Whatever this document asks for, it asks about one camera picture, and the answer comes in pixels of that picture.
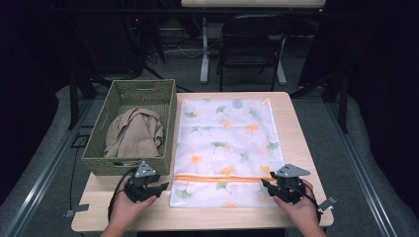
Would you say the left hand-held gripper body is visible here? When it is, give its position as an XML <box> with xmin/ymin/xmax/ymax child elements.
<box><xmin>123</xmin><ymin>160</ymin><xmax>162</xmax><ymax>202</ymax></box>

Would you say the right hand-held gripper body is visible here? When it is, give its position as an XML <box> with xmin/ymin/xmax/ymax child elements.
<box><xmin>274</xmin><ymin>163</ymin><xmax>311</xmax><ymax>204</ymax></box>

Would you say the beige garment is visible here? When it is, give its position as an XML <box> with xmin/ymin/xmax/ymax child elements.
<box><xmin>103</xmin><ymin>107</ymin><xmax>166</xmax><ymax>160</ymax></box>

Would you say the white leaf-print laundry bag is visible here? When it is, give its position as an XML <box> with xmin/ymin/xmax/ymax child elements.
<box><xmin>169</xmin><ymin>98</ymin><xmax>287</xmax><ymax>209</ymax></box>

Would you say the green woven basket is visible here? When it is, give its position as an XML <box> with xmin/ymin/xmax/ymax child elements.
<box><xmin>81</xmin><ymin>78</ymin><xmax>178</xmax><ymax>177</ymax></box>

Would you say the person's left hand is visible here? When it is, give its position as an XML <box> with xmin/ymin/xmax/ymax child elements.
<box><xmin>108</xmin><ymin>188</ymin><xmax>158</xmax><ymax>229</ymax></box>

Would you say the person's right hand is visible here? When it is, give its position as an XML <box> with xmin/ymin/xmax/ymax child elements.
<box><xmin>274</xmin><ymin>180</ymin><xmax>322</xmax><ymax>229</ymax></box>

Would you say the grey tape strip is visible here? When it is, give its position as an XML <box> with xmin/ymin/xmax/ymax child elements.
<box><xmin>63</xmin><ymin>203</ymin><xmax>90</xmax><ymax>218</ymax></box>
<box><xmin>317</xmin><ymin>195</ymin><xmax>339</xmax><ymax>212</ymax></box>

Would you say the black metal stand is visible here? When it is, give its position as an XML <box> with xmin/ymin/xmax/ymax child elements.
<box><xmin>66</xmin><ymin>63</ymin><xmax>113</xmax><ymax>130</ymax></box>
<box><xmin>290</xmin><ymin>69</ymin><xmax>351</xmax><ymax>134</ymax></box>

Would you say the white desk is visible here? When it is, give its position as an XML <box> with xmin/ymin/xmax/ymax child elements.
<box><xmin>180</xmin><ymin>0</ymin><xmax>327</xmax><ymax>86</ymax></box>

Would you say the black folding chair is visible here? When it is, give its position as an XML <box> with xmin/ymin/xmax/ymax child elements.
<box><xmin>215</xmin><ymin>13</ymin><xmax>293</xmax><ymax>93</ymax></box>

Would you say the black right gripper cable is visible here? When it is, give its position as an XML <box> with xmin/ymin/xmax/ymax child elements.
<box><xmin>301</xmin><ymin>182</ymin><xmax>323</xmax><ymax>225</ymax></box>

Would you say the thin black floor cable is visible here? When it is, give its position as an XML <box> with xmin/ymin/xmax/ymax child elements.
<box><xmin>68</xmin><ymin>131</ymin><xmax>91</xmax><ymax>212</ymax></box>

